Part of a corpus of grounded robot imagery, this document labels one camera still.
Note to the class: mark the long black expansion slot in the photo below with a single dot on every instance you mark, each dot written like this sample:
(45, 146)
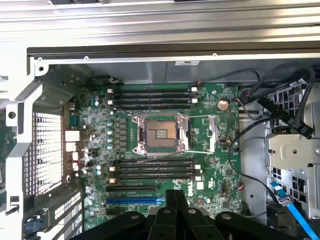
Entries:
(130, 188)

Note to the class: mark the silver metal bracket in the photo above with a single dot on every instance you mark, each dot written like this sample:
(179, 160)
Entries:
(295, 151)

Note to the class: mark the silver metal disk bay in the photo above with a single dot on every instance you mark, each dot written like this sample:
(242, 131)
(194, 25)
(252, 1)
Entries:
(313, 185)

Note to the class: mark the green motherboard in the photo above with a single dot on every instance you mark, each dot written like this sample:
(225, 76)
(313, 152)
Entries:
(215, 160)

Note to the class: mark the round coin battery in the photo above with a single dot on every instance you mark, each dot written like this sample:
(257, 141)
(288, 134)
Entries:
(223, 105)

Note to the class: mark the silver socket cover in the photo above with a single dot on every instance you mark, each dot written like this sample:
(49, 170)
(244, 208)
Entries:
(212, 135)

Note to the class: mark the blue expansion slot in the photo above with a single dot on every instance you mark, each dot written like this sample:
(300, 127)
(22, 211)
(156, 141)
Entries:
(132, 200)

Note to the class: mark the blue card retention clip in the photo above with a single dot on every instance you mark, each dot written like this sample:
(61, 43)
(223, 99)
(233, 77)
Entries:
(32, 223)

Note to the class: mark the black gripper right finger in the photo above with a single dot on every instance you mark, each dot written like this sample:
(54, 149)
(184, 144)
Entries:
(190, 225)

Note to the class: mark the CPU socket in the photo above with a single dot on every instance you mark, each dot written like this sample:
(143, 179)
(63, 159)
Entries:
(160, 132)

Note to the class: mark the grey metal PC case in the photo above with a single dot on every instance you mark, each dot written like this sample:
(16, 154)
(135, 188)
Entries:
(160, 71)

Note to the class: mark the short black expansion slot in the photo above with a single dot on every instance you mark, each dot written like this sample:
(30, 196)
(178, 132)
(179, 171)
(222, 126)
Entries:
(116, 212)

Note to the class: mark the green graphics card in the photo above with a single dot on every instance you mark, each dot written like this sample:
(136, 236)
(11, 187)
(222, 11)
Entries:
(2, 140)

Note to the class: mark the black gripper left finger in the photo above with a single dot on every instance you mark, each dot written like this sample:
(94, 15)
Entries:
(170, 225)

